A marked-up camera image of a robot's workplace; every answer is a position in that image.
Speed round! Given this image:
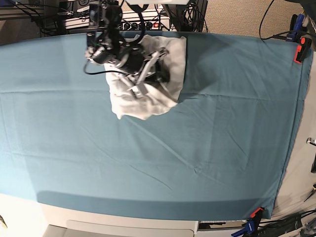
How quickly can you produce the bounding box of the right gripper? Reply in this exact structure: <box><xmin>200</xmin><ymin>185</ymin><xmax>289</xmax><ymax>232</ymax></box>
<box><xmin>116</xmin><ymin>46</ymin><xmax>170</xmax><ymax>84</ymax></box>

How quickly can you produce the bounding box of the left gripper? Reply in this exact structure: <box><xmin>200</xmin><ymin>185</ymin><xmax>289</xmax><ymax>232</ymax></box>
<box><xmin>306</xmin><ymin>137</ymin><xmax>316</xmax><ymax>173</ymax></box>

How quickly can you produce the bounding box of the white T-shirt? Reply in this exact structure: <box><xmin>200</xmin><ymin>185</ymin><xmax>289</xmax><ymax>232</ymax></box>
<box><xmin>102</xmin><ymin>35</ymin><xmax>187</xmax><ymax>120</ymax></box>

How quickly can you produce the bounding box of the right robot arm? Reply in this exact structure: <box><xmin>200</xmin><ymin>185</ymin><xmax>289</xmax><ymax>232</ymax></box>
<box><xmin>85</xmin><ymin>0</ymin><xmax>170</xmax><ymax>86</ymax></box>

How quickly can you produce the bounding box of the black power strip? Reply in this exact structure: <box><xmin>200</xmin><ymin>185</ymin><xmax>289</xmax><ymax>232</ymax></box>
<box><xmin>121</xmin><ymin>21</ymin><xmax>159</xmax><ymax>31</ymax></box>

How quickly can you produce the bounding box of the orange black clamp bottom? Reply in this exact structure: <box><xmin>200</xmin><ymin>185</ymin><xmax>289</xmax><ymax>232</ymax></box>
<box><xmin>250</xmin><ymin>207</ymin><xmax>265</xmax><ymax>218</ymax></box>

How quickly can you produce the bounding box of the orange black clamp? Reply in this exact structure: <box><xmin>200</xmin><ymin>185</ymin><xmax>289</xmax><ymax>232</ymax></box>
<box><xmin>250</xmin><ymin>207</ymin><xmax>265</xmax><ymax>218</ymax></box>
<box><xmin>293</xmin><ymin>37</ymin><xmax>312</xmax><ymax>64</ymax></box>

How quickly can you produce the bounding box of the blue black clamp bottom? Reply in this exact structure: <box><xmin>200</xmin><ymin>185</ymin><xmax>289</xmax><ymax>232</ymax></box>
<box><xmin>231</xmin><ymin>219</ymin><xmax>259</xmax><ymax>237</ymax></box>

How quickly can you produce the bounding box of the blue black clamp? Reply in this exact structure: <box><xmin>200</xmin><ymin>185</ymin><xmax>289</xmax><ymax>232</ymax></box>
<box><xmin>231</xmin><ymin>219</ymin><xmax>259</xmax><ymax>237</ymax></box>
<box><xmin>273</xmin><ymin>14</ymin><xmax>305</xmax><ymax>42</ymax></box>

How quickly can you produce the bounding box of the teal table cloth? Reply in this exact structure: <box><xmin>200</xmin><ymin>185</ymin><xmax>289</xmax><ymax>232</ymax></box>
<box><xmin>0</xmin><ymin>33</ymin><xmax>316</xmax><ymax>221</ymax></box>

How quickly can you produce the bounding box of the orange black clamp top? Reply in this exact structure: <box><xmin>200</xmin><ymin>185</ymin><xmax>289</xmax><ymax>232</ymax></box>
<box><xmin>293</xmin><ymin>37</ymin><xmax>312</xmax><ymax>64</ymax></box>

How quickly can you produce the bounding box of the blue black clamp top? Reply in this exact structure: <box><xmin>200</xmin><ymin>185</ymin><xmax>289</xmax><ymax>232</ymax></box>
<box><xmin>273</xmin><ymin>14</ymin><xmax>305</xmax><ymax>42</ymax></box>

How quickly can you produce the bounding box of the white cabinet under table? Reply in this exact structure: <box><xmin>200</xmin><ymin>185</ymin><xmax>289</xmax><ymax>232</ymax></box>
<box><xmin>40</xmin><ymin>204</ymin><xmax>198</xmax><ymax>237</ymax></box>

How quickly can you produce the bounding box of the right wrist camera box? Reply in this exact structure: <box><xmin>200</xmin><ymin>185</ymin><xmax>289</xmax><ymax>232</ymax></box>
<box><xmin>128</xmin><ymin>83</ymin><xmax>148</xmax><ymax>99</ymax></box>

